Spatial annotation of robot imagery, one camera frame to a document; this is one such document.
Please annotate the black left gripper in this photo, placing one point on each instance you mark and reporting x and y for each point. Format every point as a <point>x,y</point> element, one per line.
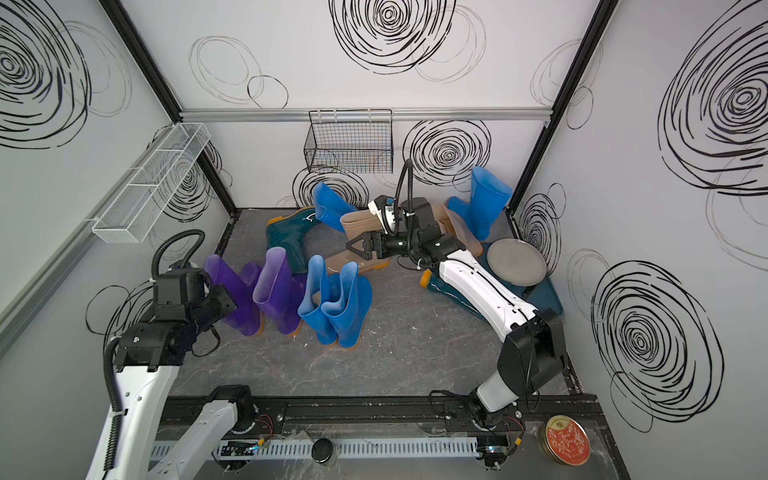
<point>222,293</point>

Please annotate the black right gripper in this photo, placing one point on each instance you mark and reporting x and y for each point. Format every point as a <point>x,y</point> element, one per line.
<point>369,241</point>

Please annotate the beige rain boot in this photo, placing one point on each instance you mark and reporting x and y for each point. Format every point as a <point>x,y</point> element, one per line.
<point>355,225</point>
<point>452,224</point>

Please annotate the dark green rain boot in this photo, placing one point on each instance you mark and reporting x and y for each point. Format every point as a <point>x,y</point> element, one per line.
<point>435,284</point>
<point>288,232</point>

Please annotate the purple rain boot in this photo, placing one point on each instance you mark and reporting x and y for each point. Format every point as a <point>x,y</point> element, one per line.
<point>246,318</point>
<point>277,293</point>

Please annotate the blue rain boot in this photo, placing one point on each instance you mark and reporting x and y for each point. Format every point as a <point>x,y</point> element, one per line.
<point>330,207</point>
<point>348,313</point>
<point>488,197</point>
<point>321,287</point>

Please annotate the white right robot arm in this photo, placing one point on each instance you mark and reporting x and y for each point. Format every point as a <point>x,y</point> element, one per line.
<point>533,342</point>

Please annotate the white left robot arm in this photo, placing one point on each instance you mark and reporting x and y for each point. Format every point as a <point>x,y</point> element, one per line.
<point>141,365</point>

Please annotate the grey round plate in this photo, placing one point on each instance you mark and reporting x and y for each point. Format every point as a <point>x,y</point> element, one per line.
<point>516,262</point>

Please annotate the teal square tray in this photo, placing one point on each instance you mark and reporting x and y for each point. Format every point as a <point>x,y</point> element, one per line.
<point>542,295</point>

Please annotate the black round knob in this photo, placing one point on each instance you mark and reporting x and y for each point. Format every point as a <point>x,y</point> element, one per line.
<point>322,451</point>

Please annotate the red round tin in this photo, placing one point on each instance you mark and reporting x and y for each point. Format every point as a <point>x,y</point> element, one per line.
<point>565,441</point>

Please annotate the white wire basket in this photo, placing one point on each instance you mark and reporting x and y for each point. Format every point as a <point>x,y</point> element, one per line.
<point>137,207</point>

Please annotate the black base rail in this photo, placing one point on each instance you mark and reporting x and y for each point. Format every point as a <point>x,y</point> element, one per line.
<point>453,413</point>

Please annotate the black wire basket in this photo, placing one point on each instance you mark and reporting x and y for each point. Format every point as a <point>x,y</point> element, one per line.
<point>355,140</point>

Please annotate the white slotted cable duct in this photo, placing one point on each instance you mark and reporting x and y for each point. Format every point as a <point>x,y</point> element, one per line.
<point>362,448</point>

